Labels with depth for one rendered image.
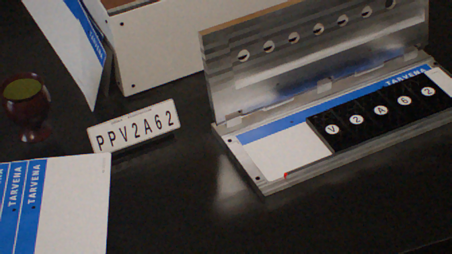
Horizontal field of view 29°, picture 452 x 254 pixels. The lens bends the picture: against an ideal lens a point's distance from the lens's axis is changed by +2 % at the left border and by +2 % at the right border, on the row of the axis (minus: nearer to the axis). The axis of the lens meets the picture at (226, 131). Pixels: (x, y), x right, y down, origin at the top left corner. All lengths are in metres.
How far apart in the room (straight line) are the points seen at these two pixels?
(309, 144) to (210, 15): 0.32
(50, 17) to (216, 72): 0.49
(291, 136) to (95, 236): 0.41
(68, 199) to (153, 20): 0.40
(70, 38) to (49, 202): 0.49
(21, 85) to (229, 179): 0.40
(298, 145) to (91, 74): 0.42
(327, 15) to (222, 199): 0.37
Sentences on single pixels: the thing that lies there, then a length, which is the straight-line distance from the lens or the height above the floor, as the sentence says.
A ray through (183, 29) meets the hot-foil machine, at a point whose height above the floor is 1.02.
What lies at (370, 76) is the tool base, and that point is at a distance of 1.61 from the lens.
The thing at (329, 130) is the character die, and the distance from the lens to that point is 1.47.
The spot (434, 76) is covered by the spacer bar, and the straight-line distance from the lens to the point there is 1.60.
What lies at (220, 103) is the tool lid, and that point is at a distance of 1.47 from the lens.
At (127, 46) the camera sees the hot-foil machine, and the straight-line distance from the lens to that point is 1.55.
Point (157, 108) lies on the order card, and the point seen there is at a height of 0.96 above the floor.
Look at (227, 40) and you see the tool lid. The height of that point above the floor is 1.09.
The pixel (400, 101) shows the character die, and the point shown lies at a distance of 1.54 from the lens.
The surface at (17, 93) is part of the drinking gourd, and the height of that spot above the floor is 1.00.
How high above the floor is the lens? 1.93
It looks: 42 degrees down
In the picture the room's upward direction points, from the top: 5 degrees counter-clockwise
